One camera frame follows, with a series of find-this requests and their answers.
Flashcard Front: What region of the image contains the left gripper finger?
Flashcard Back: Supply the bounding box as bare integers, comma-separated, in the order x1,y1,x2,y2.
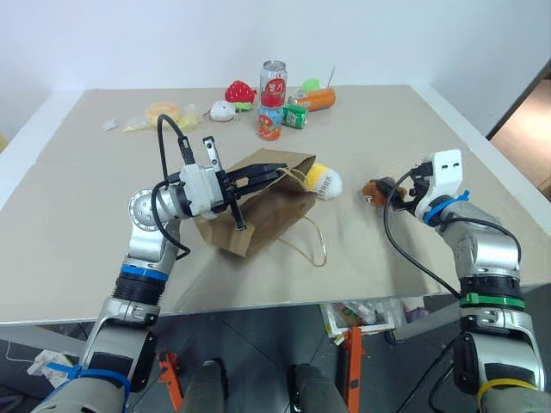
232,171,284,199
226,162,291,185

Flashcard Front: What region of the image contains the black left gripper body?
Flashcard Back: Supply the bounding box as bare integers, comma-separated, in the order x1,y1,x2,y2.
201,135,249,234

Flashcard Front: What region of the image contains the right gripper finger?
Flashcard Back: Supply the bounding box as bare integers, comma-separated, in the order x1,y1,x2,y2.
381,176,413,195
388,193,417,213

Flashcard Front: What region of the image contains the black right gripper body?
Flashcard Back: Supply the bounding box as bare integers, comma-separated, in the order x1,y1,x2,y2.
406,162,435,208

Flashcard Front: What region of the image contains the brown plush toy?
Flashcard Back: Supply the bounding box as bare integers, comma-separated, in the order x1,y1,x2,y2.
360,176,409,208

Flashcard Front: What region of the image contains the brown paper bag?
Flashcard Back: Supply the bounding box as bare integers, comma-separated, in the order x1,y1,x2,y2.
191,148,330,268

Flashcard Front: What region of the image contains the yellow and white plush toy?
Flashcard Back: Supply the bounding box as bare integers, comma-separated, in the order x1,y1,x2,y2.
302,162,344,202

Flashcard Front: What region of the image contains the white round plush toy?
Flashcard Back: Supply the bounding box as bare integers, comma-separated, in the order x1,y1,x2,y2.
202,99,239,124

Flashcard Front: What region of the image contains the red strawberry plush toy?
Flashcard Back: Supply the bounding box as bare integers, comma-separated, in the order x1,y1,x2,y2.
225,79,258,114

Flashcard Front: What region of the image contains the orange donut plush toy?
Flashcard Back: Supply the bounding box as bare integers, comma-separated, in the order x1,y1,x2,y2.
145,101,183,126

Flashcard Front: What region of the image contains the yellowish plastic bag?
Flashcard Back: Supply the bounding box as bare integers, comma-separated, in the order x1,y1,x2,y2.
122,116,150,134

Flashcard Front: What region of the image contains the blue and red drink can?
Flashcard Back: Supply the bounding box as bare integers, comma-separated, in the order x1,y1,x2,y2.
257,105,285,142

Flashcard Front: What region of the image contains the green drink can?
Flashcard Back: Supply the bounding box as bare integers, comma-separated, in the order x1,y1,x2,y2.
281,103,310,130

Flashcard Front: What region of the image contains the yellow toy in plastic wrap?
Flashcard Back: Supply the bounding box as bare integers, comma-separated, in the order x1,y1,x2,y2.
176,103,203,133

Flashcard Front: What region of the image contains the tall red drink can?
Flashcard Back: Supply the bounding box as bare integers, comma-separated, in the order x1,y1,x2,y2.
258,59,288,109

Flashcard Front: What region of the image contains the orange drink can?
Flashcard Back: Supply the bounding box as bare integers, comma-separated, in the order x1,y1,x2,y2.
294,87,337,114

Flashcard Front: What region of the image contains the purple object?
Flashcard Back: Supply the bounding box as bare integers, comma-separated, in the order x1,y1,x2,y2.
401,296,432,324

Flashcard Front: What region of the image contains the white box of clutter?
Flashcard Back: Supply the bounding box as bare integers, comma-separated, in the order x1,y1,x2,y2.
321,299,406,340

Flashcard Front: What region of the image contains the wooden cabinet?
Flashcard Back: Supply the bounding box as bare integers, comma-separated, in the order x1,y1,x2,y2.
486,55,551,194

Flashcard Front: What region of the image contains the tall orange clamp stand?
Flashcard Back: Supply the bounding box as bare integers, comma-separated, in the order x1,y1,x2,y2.
344,325,367,413

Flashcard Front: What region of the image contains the short orange clamp stand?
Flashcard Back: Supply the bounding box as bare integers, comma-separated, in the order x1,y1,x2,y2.
156,349,185,413

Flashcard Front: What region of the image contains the dark rounded shape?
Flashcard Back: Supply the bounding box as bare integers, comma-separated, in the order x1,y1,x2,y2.
288,362,350,413
182,358,228,413

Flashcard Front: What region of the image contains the white power strip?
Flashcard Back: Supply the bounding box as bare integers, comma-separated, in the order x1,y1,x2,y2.
26,348,73,387

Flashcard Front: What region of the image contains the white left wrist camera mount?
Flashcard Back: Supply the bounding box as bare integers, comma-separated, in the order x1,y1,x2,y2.
178,164,224,217

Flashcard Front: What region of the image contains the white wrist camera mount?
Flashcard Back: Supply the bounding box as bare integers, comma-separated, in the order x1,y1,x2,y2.
414,149,464,219
178,164,224,217

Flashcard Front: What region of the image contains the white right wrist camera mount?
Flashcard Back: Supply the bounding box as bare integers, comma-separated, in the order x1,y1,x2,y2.
414,149,464,219

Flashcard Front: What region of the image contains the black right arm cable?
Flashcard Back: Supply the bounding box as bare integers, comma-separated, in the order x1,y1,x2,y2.
382,169,464,299

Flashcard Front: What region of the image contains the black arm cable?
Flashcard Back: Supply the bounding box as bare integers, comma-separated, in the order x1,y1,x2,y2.
382,169,464,299
150,113,195,260

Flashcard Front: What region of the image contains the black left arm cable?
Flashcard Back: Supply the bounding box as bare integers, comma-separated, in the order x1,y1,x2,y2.
150,113,195,260

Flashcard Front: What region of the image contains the black floor cable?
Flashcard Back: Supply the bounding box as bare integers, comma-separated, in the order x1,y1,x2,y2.
424,342,458,413

